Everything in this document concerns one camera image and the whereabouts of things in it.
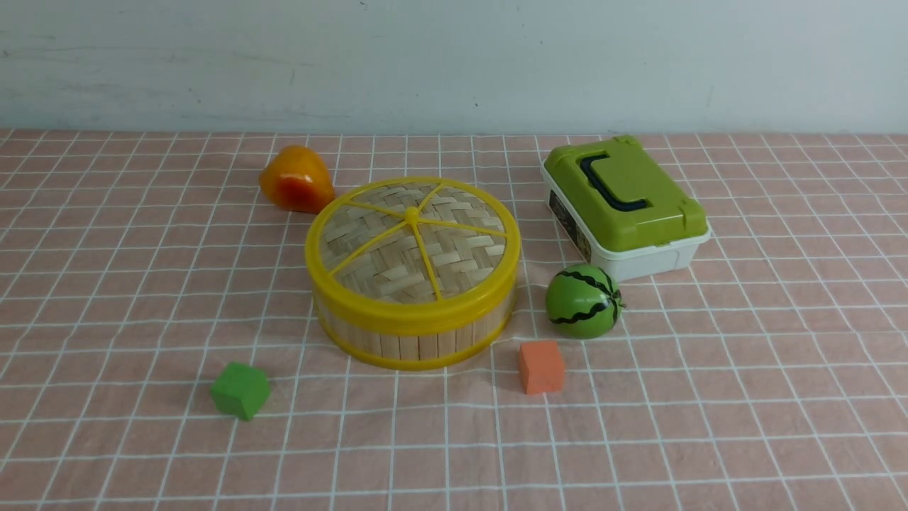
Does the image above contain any yellow woven steamer lid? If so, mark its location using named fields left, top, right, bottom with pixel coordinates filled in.
left=304, top=177, right=520, bottom=336

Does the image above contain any yellow bamboo steamer basket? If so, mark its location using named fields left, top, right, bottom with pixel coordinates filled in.
left=314, top=287, right=518, bottom=371

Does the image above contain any green toy watermelon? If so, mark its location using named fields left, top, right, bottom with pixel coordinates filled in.
left=546, top=264, right=626, bottom=340

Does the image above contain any orange foam cube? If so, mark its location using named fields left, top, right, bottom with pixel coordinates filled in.
left=518, top=340, right=565, bottom=395

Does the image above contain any green and white lidded box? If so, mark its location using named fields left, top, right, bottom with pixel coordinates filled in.
left=542, top=135, right=712, bottom=282

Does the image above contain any orange toy bell pepper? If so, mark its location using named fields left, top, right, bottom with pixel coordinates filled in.
left=259, top=145, right=336, bottom=214

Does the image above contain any green foam cube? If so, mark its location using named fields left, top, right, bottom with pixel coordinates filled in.
left=209, top=361, right=270, bottom=421

